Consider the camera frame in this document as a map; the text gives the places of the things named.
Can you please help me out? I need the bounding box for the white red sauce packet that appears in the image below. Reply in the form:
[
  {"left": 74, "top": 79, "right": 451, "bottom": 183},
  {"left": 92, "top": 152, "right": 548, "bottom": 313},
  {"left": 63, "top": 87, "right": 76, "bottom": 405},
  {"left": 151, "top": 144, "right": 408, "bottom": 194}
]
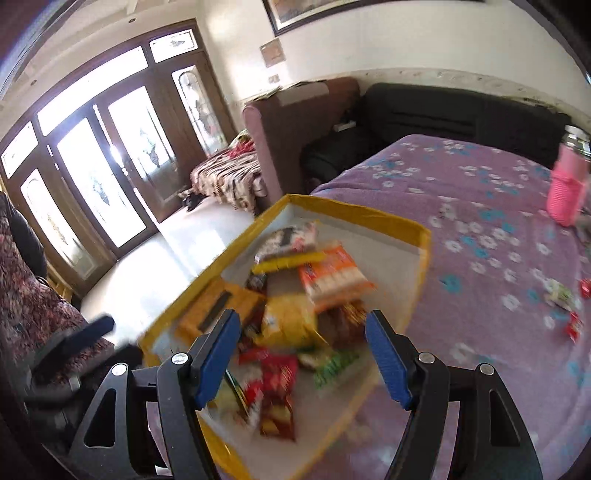
[{"left": 254, "top": 222, "right": 318, "bottom": 264}]

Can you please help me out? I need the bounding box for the black leather sofa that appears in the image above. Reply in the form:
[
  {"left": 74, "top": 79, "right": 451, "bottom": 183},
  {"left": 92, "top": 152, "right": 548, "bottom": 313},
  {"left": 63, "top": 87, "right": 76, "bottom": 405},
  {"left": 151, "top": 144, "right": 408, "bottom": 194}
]
[{"left": 300, "top": 83, "right": 571, "bottom": 192}]

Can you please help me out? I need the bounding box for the red kitkat snack packet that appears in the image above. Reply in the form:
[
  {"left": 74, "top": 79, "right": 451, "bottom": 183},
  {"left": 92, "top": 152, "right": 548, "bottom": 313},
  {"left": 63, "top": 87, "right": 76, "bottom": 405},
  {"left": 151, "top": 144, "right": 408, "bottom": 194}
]
[{"left": 238, "top": 347, "right": 298, "bottom": 441}]

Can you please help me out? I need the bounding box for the wooden glass double door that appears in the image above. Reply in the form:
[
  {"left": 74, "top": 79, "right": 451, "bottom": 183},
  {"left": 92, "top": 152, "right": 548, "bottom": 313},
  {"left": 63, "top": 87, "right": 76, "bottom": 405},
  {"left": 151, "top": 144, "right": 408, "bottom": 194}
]
[{"left": 1, "top": 19, "right": 236, "bottom": 296}]

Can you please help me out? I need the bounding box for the small wall plaque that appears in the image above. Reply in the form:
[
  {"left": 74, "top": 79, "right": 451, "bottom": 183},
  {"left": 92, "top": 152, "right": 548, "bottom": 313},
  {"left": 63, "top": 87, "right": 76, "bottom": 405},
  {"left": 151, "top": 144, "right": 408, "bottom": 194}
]
[{"left": 259, "top": 37, "right": 286, "bottom": 68}]

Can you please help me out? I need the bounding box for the green snack packet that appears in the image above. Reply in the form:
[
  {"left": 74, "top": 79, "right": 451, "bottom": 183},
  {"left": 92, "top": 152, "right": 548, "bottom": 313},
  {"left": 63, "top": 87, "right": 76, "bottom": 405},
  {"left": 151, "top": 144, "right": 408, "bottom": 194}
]
[{"left": 297, "top": 349, "right": 361, "bottom": 390}]

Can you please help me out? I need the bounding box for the purple floral tablecloth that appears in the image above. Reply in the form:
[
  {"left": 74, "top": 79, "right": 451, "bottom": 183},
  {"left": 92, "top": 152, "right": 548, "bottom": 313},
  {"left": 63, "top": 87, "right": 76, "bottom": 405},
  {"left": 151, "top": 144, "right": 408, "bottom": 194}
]
[{"left": 147, "top": 133, "right": 591, "bottom": 480}]

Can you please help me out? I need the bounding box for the dark red candy packet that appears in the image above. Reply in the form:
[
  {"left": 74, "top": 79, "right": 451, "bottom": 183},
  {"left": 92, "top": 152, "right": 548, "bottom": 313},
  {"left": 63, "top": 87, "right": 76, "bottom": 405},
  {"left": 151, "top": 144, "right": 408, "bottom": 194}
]
[{"left": 318, "top": 300, "right": 368, "bottom": 348}]

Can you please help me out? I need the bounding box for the pink sleeved water bottle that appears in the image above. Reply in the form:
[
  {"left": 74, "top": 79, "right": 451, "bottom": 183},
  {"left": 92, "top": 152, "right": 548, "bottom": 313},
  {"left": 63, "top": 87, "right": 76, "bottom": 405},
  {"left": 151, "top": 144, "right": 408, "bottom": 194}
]
[{"left": 546, "top": 125, "right": 590, "bottom": 227}]

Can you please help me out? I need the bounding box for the large yellow biscuit box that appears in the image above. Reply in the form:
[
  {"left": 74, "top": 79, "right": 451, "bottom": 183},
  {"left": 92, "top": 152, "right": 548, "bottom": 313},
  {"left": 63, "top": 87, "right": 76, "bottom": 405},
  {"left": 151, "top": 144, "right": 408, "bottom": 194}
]
[{"left": 173, "top": 277, "right": 266, "bottom": 345}]

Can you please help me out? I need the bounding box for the mauve armchair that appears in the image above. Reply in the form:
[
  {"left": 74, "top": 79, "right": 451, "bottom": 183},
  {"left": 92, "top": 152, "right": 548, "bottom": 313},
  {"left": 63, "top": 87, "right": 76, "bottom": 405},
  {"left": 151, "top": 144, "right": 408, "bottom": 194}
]
[{"left": 242, "top": 77, "right": 360, "bottom": 203}]

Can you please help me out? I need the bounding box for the yellow snack bag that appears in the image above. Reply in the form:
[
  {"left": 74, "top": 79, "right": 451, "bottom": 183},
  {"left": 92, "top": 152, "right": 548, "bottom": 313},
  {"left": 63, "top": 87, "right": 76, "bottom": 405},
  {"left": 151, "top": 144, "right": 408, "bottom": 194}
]
[{"left": 254, "top": 293, "right": 325, "bottom": 350}]

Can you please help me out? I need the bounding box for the framed wall painting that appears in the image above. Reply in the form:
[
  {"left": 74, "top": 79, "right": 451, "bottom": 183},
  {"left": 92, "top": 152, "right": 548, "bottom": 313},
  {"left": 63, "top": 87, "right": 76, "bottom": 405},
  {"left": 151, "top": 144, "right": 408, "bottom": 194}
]
[{"left": 261, "top": 0, "right": 486, "bottom": 37}]

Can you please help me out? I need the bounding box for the patterned blanket daybed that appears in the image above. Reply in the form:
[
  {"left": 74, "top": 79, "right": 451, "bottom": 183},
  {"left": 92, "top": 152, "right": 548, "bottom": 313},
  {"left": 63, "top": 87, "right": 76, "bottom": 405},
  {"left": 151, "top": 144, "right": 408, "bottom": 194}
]
[{"left": 190, "top": 130, "right": 266, "bottom": 214}]

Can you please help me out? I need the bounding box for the orange cracker packet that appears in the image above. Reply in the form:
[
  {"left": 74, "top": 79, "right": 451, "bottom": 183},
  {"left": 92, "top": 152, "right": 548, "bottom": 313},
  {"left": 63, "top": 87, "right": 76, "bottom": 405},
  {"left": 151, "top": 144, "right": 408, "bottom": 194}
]
[{"left": 298, "top": 244, "right": 376, "bottom": 313}]

